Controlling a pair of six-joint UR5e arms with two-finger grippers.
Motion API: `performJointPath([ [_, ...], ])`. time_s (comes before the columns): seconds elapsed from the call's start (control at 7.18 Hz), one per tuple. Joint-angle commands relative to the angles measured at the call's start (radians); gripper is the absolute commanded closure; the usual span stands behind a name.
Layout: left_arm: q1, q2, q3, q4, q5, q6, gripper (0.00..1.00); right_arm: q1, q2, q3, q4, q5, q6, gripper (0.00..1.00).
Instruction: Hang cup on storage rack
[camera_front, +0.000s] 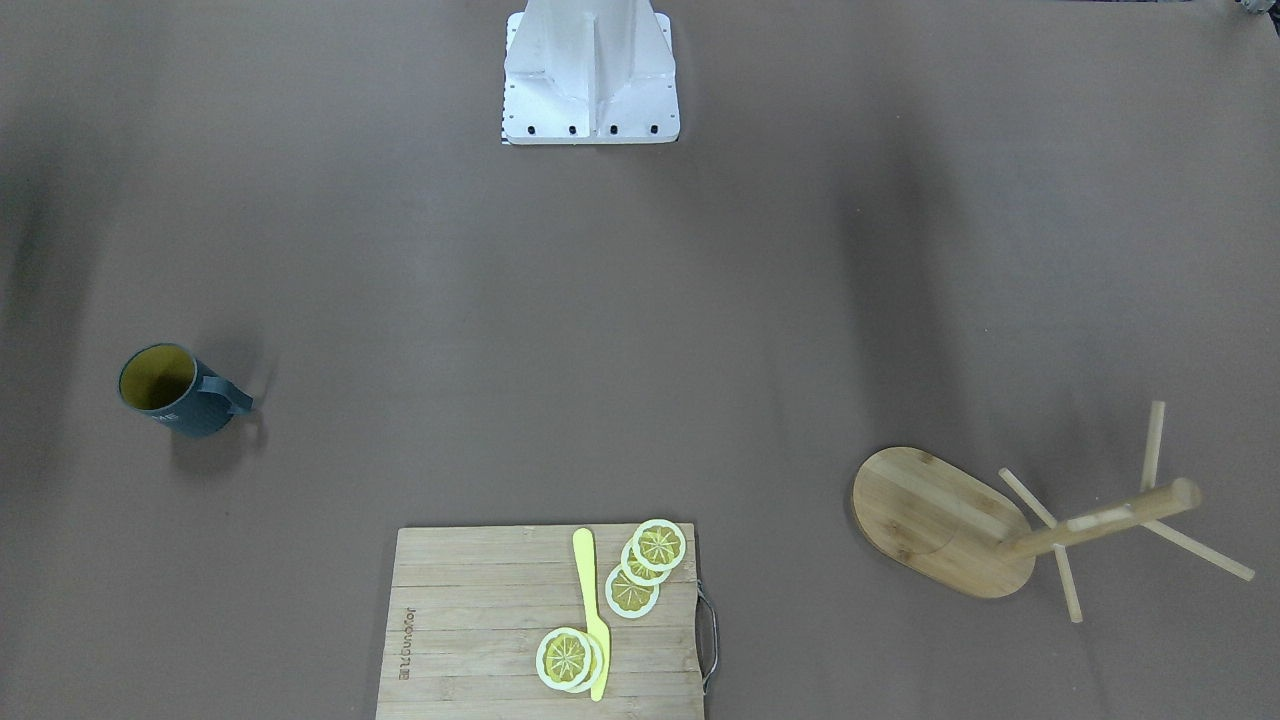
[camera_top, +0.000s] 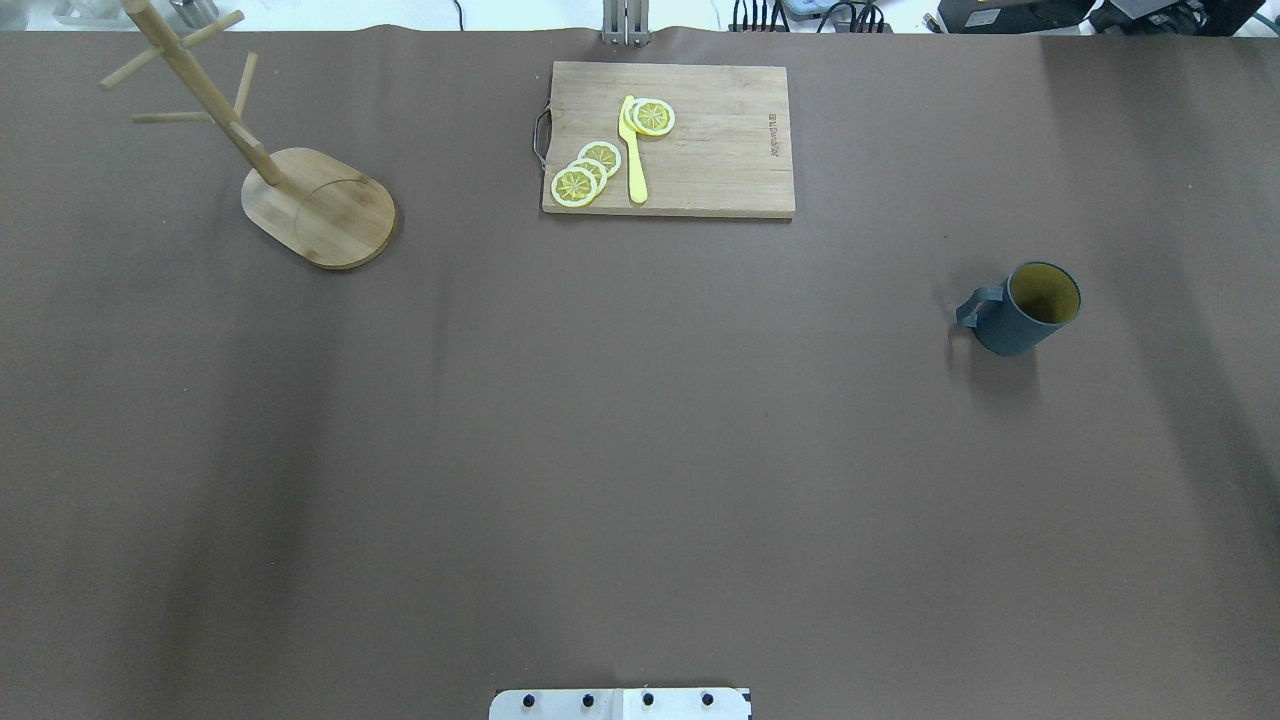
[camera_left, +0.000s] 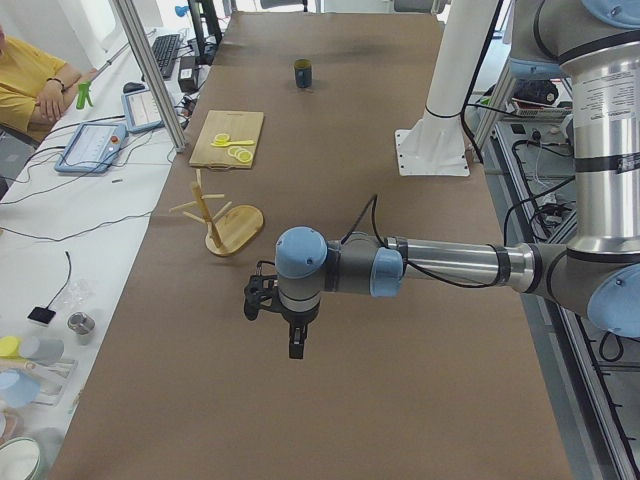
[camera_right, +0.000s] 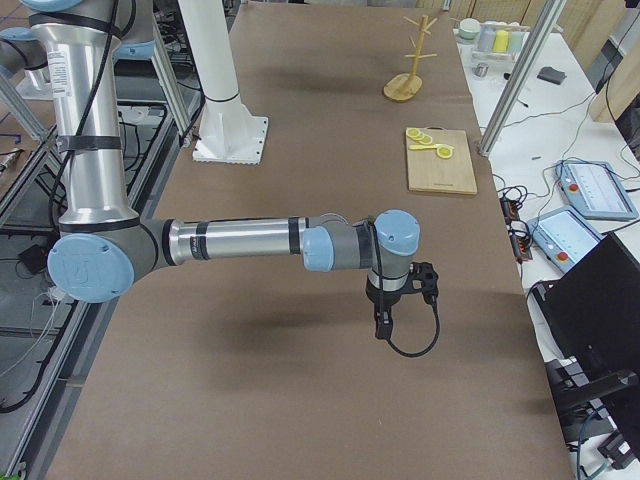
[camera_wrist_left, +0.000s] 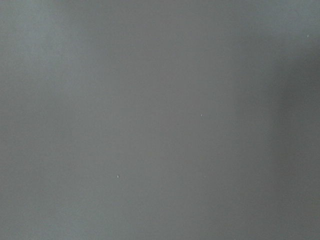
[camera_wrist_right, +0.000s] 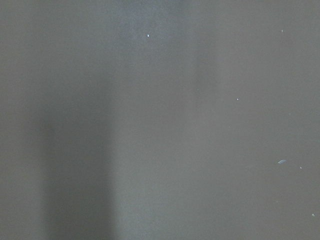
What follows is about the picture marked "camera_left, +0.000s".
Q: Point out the light blue cup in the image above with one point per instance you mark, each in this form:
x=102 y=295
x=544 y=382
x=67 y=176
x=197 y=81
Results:
x=18 y=389

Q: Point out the blue teach pendant near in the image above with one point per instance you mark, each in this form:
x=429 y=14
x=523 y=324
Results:
x=92 y=149

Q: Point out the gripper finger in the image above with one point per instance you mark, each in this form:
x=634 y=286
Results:
x=301 y=338
x=293 y=342

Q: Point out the aluminium frame post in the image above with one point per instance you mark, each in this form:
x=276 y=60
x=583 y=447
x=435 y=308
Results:
x=143 y=54

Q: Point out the small steel cup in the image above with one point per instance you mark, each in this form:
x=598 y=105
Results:
x=83 y=327

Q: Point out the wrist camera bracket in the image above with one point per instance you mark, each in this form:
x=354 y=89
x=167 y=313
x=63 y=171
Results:
x=260 y=293

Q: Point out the lemon slice near handle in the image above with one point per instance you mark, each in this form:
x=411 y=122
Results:
x=243 y=156

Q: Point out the black power adapter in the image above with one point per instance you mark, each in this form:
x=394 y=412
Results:
x=188 y=76

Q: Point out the lemon slice on knife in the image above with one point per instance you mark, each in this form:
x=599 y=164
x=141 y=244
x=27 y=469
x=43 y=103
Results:
x=221 y=139

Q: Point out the small black square device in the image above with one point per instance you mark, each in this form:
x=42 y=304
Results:
x=41 y=315

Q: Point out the person in yellow shirt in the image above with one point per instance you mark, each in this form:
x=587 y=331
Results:
x=37 y=88

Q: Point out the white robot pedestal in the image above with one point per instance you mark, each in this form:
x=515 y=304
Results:
x=435 y=145

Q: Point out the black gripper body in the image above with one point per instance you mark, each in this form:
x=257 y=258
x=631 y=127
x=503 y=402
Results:
x=297 y=320

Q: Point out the computer mouse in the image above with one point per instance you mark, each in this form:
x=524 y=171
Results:
x=131 y=87

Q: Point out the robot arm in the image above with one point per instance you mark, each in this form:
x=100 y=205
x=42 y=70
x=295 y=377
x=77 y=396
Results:
x=596 y=274

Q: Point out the yellow cup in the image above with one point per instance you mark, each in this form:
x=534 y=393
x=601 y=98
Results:
x=10 y=347

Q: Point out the grey lying cup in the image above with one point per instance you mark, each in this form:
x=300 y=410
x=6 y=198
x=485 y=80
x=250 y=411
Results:
x=45 y=351

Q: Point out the black keyboard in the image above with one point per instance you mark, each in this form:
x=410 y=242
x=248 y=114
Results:
x=165 y=50

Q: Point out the blue teach pendant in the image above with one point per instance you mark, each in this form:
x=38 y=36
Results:
x=92 y=149
x=140 y=111

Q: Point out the wooden cup rack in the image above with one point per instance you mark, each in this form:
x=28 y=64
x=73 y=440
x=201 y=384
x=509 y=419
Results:
x=230 y=229

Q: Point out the blue teach pendant far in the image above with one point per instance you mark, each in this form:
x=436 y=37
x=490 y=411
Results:
x=140 y=111

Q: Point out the bamboo cutting board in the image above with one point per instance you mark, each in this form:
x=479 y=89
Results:
x=240 y=125

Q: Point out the green clamp tool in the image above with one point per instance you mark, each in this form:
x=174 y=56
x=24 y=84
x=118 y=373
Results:
x=84 y=95

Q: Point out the green rimmed bowl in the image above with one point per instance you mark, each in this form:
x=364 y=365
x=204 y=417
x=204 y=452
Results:
x=22 y=459

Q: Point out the blue mug yellow inside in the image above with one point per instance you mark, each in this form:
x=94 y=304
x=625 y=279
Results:
x=303 y=73

